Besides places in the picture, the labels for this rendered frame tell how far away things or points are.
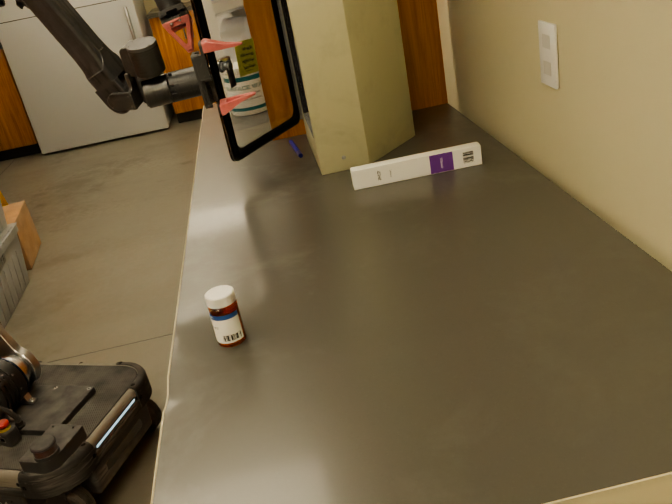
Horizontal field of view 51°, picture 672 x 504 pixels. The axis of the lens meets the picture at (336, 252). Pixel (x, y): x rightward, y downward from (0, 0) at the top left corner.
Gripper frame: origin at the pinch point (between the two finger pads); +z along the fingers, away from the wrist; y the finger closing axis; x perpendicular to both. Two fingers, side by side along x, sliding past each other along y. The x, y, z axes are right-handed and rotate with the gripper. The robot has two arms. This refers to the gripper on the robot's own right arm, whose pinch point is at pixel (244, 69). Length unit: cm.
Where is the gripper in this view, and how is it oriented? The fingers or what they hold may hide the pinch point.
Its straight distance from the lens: 142.9
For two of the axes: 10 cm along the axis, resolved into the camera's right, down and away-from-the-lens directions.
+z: 9.7, -2.5, 0.3
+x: -1.3, -3.9, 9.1
